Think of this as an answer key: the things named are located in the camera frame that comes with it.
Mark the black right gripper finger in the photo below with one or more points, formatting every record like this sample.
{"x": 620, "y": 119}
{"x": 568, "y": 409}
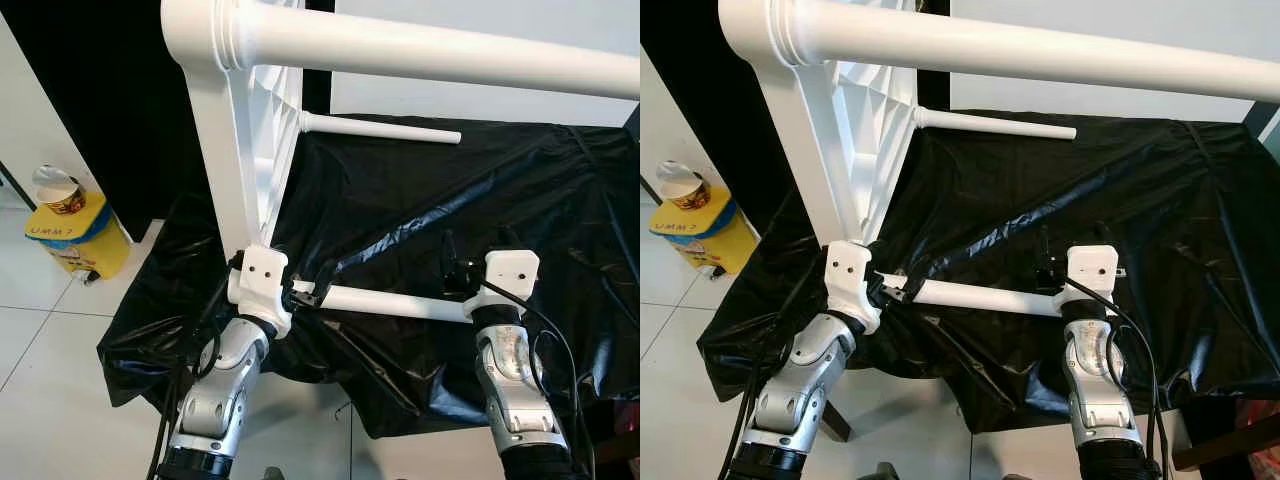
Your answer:
{"x": 1102, "y": 234}
{"x": 450, "y": 248}
{"x": 1044, "y": 243}
{"x": 504, "y": 238}

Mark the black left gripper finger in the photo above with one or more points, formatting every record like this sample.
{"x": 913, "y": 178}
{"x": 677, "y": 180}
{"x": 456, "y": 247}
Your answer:
{"x": 326, "y": 275}
{"x": 915, "y": 270}

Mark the white plastic table leg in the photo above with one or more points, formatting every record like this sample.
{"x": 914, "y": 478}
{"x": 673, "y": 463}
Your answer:
{"x": 990, "y": 297}
{"x": 1000, "y": 124}
{"x": 450, "y": 50}
{"x": 380, "y": 128}
{"x": 400, "y": 303}
{"x": 1050, "y": 55}

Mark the black plastic table cover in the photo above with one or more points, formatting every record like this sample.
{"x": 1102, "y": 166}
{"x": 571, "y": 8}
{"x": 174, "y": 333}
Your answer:
{"x": 500, "y": 180}
{"x": 1150, "y": 180}

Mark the yellow cardboard box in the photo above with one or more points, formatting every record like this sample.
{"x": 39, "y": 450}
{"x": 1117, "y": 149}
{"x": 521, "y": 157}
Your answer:
{"x": 95, "y": 245}
{"x": 720, "y": 240}

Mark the printed paper cup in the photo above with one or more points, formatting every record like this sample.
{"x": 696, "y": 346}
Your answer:
{"x": 688, "y": 195}
{"x": 62, "y": 200}

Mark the red plastic bag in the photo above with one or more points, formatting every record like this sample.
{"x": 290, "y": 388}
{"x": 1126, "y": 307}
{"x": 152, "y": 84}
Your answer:
{"x": 1258, "y": 412}
{"x": 628, "y": 415}

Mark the black metal stand leg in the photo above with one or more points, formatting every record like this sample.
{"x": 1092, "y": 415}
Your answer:
{"x": 8, "y": 183}

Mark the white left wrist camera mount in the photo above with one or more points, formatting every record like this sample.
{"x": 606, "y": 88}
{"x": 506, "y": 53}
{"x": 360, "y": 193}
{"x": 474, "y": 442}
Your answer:
{"x": 850, "y": 270}
{"x": 262, "y": 275}

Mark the dark grey window frame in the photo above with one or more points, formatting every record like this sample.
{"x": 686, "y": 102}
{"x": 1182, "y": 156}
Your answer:
{"x": 1262, "y": 115}
{"x": 632, "y": 115}

